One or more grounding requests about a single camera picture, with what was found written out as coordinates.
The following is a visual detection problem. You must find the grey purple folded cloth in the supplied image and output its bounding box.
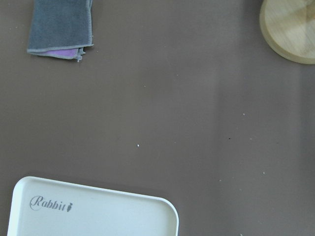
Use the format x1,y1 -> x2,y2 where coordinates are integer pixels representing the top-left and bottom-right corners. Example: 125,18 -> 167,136
27,0 -> 93,61

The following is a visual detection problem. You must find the round wooden coaster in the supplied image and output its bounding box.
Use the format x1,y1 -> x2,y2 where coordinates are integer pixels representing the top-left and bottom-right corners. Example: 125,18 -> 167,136
259,0 -> 315,64

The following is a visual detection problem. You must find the white Rabbit tray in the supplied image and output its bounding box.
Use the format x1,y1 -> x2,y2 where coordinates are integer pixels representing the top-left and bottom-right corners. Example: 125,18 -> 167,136
7,177 -> 179,236

